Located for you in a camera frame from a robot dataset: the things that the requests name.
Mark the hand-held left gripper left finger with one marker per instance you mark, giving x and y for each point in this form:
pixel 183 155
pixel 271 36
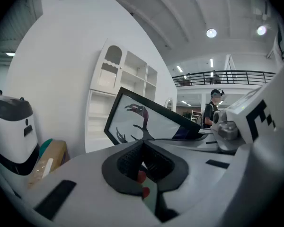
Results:
pixel 85 174

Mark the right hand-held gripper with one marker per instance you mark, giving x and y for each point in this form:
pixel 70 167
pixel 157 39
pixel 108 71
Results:
pixel 262 162

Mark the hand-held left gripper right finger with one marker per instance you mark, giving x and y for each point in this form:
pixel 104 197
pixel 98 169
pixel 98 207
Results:
pixel 198 174

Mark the long black object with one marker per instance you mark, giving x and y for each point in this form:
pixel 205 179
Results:
pixel 161 124

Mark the white shelf cabinet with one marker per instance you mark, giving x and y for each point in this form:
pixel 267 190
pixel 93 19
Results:
pixel 132 74

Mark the person's left hand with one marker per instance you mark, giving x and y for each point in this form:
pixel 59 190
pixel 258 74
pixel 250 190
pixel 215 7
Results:
pixel 151 197

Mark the white background shelf rack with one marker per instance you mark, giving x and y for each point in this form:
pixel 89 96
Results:
pixel 196 117

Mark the brown cardboard box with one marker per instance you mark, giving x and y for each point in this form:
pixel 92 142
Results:
pixel 52 157

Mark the teal round object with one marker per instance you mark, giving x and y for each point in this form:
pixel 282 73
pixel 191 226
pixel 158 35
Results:
pixel 45 146

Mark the white arched mirror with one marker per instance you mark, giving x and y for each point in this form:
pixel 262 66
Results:
pixel 166 103

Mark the ceiling tube light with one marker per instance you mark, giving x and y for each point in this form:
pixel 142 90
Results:
pixel 211 62
pixel 179 68
pixel 10 54

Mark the black balcony railing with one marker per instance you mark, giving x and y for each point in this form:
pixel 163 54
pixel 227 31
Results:
pixel 227 72

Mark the white and black robot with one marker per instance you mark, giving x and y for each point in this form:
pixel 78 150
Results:
pixel 11 136

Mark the round ceiling lamp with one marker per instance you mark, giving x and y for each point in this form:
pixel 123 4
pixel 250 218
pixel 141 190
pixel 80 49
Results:
pixel 261 30
pixel 211 32

